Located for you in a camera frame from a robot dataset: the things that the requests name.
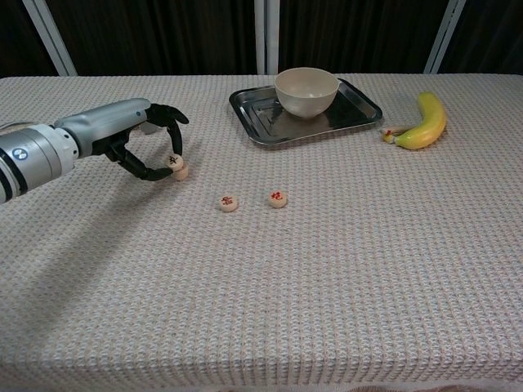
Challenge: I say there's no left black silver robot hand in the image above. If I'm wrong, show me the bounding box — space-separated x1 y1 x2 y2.
54 97 190 181

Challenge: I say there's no black curtain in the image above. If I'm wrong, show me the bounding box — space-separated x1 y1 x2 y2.
0 0 523 78

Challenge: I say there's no cream bowl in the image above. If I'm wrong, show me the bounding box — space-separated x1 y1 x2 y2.
274 67 341 120

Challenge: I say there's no stainless steel tray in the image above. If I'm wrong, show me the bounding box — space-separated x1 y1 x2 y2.
228 77 384 150

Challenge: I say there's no beige woven tablecloth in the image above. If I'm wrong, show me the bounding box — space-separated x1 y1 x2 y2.
0 73 523 392

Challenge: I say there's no yellow banana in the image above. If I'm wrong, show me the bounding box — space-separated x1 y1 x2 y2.
394 91 449 151

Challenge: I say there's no white frame post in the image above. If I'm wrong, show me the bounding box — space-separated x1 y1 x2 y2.
253 0 280 76
423 0 467 75
22 0 78 77

